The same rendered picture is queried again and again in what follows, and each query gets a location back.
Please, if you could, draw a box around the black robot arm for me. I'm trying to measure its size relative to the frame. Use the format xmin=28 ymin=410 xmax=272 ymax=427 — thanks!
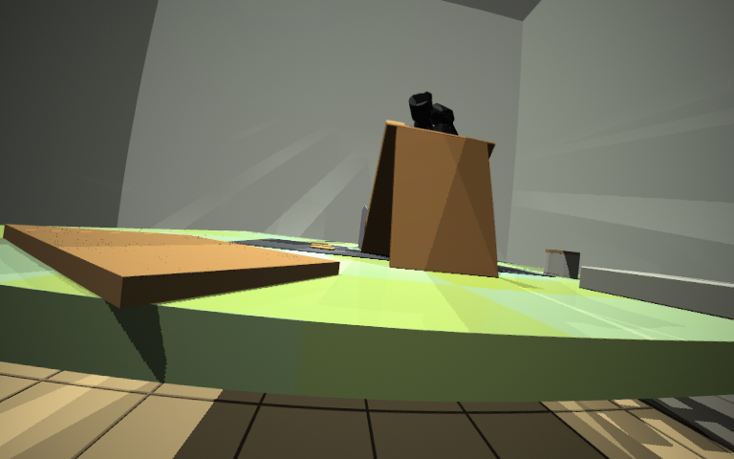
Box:
xmin=409 ymin=92 xmax=459 ymax=136

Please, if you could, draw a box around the tan flat board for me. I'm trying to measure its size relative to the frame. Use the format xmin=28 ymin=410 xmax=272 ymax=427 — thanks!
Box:
xmin=3 ymin=224 xmax=340 ymax=309

